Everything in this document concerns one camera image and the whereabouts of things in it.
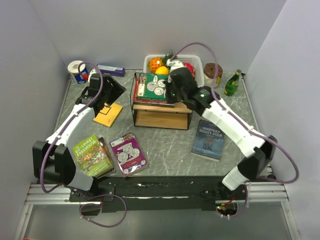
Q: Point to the white jar brown lid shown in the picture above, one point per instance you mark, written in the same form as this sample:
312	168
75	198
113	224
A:
209	73

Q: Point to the yellow thin book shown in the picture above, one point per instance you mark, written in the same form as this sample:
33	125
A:
108	114

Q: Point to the white plastic fruit basket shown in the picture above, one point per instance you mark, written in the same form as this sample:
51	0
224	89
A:
194	60

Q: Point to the orange toy pineapple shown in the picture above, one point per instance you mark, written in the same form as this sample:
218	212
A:
159	61

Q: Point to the toilet paper roll blue wrap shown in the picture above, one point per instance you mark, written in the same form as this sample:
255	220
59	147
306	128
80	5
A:
78	71

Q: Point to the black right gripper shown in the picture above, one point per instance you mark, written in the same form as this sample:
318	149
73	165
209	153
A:
170	100

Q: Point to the purple back-cover Treehouse book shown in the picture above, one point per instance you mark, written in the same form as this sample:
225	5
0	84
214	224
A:
128	154

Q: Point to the Little Women floral book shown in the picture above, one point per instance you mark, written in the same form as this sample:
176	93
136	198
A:
154	104

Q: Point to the blue 1984 book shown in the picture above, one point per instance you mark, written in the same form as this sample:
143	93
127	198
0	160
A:
209	141

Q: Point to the green 65-Storey Treehouse book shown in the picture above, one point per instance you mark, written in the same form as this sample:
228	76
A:
92	158

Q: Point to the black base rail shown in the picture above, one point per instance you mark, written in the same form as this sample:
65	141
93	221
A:
151	193

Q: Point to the brown book under green one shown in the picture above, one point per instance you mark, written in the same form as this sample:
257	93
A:
110	157

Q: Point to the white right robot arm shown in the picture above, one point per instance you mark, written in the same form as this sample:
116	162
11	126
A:
257	151

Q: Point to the pink toy dragon fruit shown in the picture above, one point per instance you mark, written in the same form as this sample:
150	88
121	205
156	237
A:
191	68

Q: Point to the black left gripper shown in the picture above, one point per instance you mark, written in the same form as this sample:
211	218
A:
117	89

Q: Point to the black wire wooden shelf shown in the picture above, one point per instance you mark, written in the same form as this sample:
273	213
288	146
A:
152	116

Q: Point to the yellow orange toy fruit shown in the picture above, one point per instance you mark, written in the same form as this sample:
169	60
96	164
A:
163	70

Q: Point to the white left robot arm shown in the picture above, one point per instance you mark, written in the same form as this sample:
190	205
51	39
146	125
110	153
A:
53	159

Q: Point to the green back-cover Treehouse book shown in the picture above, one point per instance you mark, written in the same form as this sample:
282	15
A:
151	86

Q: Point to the green glass bottle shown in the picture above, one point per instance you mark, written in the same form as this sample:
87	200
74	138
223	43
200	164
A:
233	83

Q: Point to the purple rectangular box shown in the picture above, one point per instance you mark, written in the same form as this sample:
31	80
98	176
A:
112	70

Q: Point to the red 13-Storey Treehouse book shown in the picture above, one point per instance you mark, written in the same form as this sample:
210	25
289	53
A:
140	95

